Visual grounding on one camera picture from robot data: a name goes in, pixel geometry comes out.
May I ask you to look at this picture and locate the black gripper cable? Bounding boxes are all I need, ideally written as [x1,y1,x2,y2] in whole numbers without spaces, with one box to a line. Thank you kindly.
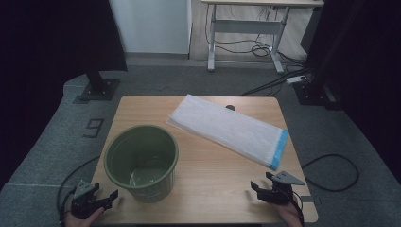
[285,188,305,227]
[56,155,101,223]

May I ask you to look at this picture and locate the white desk with metal legs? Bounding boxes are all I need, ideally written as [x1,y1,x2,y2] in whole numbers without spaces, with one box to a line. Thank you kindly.
[200,0,325,74]

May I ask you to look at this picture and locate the person's left hand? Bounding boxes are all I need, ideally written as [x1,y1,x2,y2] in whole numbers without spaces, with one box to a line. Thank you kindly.
[64,207,106,227]

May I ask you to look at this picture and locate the black stand base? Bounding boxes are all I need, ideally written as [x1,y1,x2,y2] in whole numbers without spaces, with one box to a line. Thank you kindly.
[78,67,121,102]

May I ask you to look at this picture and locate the black stand with square base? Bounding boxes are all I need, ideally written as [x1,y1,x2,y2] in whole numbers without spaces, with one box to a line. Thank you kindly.
[292,0,344,112]

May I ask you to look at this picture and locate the person's right hand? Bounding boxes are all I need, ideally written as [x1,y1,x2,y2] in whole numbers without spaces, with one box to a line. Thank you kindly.
[277,197,305,227]

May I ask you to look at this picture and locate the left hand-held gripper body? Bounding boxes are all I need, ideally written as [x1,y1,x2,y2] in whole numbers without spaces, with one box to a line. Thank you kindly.
[70,180,105,220]

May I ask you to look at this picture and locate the white power strip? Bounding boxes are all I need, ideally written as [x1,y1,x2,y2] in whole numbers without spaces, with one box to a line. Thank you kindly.
[286,75,308,85]

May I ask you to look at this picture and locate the tangle of black desk cables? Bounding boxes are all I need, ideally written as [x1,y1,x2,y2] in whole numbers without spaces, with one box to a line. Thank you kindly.
[204,4,308,64]

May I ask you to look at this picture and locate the black looped floor cable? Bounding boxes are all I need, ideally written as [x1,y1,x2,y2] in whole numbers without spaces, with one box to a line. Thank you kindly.
[301,153,360,193]

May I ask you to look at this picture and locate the white blue-edged garbage bag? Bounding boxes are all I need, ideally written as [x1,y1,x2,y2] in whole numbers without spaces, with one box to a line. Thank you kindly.
[166,94,289,171]

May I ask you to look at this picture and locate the black floor cables bundle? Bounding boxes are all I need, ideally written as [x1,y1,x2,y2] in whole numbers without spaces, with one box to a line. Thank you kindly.
[239,67,311,97]

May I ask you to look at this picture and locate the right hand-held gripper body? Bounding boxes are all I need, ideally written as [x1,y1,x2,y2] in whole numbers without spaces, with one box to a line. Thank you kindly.
[263,170,306,206]

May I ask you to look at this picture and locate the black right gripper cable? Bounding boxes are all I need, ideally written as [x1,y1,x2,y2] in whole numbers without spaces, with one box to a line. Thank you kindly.
[285,188,305,227]

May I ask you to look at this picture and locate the black curtain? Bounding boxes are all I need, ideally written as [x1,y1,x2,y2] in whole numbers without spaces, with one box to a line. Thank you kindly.
[306,0,401,178]
[0,0,129,190]

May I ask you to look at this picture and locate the green plastic trash bin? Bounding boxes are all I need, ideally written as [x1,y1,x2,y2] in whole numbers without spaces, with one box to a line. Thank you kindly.
[103,124,180,203]

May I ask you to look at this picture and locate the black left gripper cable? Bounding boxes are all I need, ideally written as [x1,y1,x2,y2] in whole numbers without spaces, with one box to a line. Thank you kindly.
[56,155,101,223]

